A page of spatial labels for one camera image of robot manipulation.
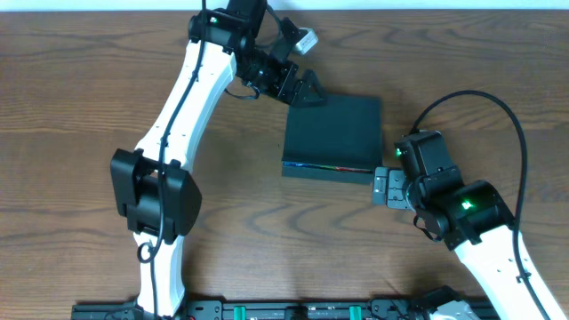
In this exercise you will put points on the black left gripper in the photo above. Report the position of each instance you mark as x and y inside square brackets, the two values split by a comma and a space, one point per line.
[289, 81]

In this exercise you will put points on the blue Oreo cookie pack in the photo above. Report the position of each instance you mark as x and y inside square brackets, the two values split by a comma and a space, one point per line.
[293, 164]

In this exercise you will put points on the green Haribo gummy bag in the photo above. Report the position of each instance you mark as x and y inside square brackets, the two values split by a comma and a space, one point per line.
[341, 169]

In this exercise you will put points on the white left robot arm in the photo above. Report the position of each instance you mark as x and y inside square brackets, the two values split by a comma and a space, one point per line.
[153, 184]

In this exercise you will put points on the black gift box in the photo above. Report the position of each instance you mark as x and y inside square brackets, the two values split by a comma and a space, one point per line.
[345, 132]

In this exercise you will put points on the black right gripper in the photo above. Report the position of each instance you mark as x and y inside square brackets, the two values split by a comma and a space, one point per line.
[404, 189]

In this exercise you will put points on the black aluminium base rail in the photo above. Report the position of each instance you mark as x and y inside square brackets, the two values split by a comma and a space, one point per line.
[441, 303]

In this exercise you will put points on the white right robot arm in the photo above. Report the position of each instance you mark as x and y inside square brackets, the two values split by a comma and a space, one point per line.
[472, 220]

